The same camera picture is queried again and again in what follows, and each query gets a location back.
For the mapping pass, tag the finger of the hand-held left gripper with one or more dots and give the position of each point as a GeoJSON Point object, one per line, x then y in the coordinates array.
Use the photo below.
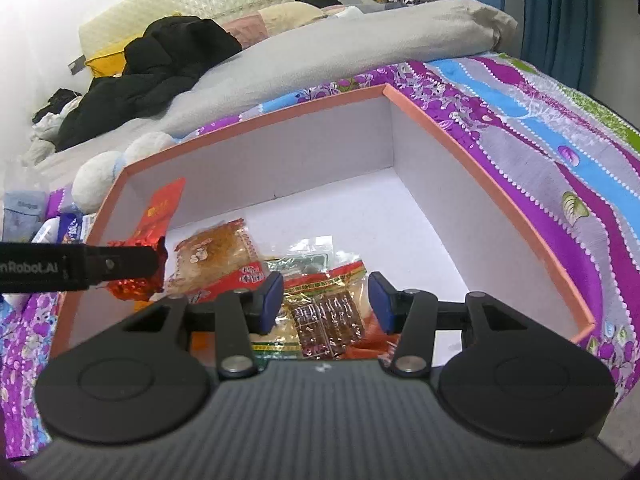
{"type": "Point", "coordinates": [130, 262]}

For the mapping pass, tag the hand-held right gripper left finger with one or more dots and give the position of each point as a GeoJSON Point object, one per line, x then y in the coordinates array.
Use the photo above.
{"type": "Point", "coordinates": [272, 301]}

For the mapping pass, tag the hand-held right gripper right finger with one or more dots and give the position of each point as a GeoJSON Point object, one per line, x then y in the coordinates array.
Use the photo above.
{"type": "Point", "coordinates": [380, 301]}

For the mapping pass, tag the yellow green snack packet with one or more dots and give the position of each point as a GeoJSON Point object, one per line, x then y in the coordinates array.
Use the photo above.
{"type": "Point", "coordinates": [272, 342]}

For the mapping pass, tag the clear packet of brown bars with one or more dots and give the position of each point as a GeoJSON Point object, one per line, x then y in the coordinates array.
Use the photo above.
{"type": "Point", "coordinates": [325, 320]}

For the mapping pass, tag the red snack packet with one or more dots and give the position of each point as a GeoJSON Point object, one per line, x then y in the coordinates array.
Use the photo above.
{"type": "Point", "coordinates": [160, 210]}

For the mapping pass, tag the clear orange snack packet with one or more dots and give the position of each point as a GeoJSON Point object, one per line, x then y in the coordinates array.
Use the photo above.
{"type": "Point", "coordinates": [215, 255]}

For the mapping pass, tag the pink cardboard box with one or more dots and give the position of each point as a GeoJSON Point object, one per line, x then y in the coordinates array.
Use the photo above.
{"type": "Point", "coordinates": [300, 160]}

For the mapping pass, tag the white and blue plush toy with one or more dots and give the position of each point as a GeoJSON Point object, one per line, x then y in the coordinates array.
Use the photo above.
{"type": "Point", "coordinates": [97, 175]}

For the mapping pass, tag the pile of clothes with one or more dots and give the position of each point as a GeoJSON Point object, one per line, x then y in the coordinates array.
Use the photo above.
{"type": "Point", "coordinates": [50, 120]}

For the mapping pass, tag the black jacket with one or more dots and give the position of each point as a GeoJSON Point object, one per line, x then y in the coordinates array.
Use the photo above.
{"type": "Point", "coordinates": [150, 70]}

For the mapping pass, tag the yellow pillow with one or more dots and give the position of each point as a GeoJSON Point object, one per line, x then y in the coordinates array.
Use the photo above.
{"type": "Point", "coordinates": [107, 60]}

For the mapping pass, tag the grey duvet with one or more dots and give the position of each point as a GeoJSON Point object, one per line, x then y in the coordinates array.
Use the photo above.
{"type": "Point", "coordinates": [325, 55]}

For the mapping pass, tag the pink and beige pillow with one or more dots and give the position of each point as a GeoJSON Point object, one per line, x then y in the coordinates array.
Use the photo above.
{"type": "Point", "coordinates": [280, 17]}

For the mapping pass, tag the small black garment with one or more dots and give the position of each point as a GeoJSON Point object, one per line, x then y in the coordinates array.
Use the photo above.
{"type": "Point", "coordinates": [317, 0]}

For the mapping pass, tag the blue curtain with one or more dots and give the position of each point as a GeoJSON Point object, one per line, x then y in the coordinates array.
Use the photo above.
{"type": "Point", "coordinates": [575, 20]}

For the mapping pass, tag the grey wall switch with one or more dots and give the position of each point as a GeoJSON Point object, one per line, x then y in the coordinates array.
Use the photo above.
{"type": "Point", "coordinates": [76, 65]}

